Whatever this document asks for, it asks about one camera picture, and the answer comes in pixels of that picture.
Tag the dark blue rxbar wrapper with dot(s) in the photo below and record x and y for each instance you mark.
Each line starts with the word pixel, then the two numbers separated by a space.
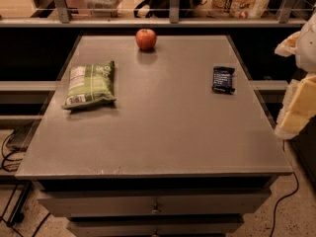
pixel 223 79

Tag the grey upper drawer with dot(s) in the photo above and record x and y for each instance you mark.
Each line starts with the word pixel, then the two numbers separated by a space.
pixel 145 203

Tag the grey metal shelf rail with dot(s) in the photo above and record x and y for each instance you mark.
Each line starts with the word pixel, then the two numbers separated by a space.
pixel 74 13

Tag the grey lower drawer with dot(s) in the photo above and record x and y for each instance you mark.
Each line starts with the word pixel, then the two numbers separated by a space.
pixel 155 226

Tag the printed snack bag on shelf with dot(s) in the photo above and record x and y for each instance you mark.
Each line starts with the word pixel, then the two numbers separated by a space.
pixel 241 9

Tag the clear plastic container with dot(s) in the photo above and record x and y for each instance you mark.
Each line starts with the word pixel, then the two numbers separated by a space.
pixel 103 8

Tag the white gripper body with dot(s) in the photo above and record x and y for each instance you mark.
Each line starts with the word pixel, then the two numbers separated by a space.
pixel 307 48

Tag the green jalapeno chip bag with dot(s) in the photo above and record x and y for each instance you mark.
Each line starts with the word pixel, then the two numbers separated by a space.
pixel 90 85

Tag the grey drawer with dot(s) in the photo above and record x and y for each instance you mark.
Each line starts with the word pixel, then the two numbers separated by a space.
pixel 155 226
pixel 145 203

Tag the black bag on shelf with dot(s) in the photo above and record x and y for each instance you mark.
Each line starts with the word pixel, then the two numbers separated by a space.
pixel 163 8

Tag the red apple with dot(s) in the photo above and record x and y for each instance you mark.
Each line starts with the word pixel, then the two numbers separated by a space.
pixel 146 39

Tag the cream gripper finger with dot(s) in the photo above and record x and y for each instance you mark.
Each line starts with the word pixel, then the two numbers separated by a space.
pixel 288 46
pixel 298 107

